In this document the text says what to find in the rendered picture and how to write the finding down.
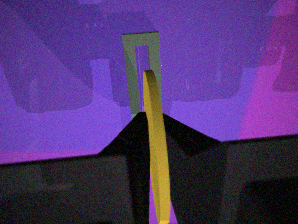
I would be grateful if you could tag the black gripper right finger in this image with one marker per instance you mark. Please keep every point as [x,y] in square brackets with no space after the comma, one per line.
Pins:
[207,175]

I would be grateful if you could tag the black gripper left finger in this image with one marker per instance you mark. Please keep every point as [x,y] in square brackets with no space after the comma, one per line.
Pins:
[111,186]

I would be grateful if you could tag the gold coin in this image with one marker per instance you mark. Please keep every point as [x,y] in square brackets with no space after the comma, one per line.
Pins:
[159,169]

